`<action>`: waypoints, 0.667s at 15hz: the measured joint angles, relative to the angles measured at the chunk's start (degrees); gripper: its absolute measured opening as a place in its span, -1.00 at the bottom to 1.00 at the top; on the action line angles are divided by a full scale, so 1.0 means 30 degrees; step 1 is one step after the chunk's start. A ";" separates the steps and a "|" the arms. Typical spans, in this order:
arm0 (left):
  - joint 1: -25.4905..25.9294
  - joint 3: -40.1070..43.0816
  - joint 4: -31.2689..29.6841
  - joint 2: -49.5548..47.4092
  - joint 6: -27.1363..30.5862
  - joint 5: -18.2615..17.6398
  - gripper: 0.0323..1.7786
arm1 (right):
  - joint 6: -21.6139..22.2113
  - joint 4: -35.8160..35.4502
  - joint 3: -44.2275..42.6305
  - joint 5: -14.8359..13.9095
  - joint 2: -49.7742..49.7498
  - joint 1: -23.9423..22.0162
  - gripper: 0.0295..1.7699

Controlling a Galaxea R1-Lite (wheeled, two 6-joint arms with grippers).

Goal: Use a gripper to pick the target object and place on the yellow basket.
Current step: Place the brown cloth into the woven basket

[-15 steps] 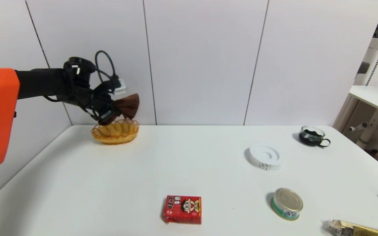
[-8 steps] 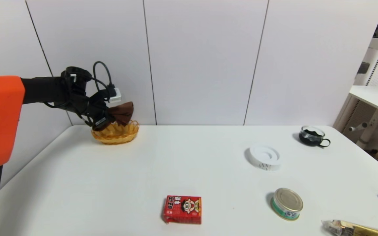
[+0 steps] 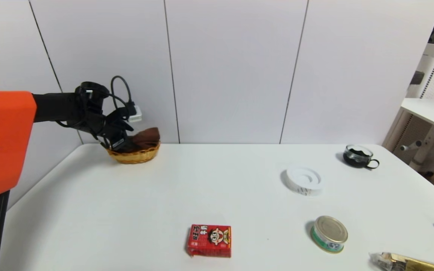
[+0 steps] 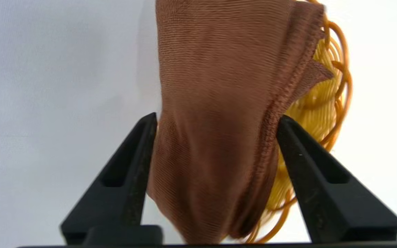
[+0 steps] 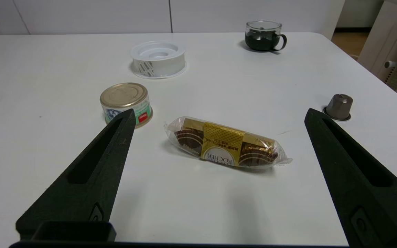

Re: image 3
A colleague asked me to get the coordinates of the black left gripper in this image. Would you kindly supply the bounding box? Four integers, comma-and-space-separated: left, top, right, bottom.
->
104, 121, 138, 154

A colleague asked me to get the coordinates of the brown towel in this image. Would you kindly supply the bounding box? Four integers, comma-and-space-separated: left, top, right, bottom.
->
128, 127, 161, 151

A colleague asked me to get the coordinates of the yellow wicker basket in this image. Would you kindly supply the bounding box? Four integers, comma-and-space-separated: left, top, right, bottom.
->
106, 141, 161, 165

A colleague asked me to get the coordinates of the red cartoon milk carton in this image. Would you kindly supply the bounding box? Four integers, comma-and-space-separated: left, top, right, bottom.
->
186, 224, 232, 258

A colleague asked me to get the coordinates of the white round tape roll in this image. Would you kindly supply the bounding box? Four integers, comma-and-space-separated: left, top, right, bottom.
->
285, 166, 323, 197

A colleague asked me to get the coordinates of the tin can with green label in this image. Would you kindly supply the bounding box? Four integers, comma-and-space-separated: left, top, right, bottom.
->
311, 215, 349, 254

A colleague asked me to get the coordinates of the glass cup with dark contents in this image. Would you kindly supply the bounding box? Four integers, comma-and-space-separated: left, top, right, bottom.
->
343, 145, 380, 170

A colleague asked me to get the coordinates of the black clip on panel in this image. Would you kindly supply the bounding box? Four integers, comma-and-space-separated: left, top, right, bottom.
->
409, 71, 425, 86

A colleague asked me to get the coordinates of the gold foil snack packet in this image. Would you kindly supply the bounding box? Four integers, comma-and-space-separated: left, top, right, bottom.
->
369, 252, 434, 271

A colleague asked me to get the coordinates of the white side desk top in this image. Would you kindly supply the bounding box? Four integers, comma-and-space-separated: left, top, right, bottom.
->
401, 98, 434, 137

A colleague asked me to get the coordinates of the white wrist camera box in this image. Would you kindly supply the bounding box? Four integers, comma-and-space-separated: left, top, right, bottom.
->
128, 105, 143, 123

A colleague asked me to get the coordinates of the black camera cable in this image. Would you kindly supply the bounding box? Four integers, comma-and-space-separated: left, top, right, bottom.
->
110, 75, 134, 110

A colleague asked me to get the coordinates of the white desk leg frame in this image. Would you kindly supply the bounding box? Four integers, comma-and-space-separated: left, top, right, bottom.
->
400, 125, 434, 174

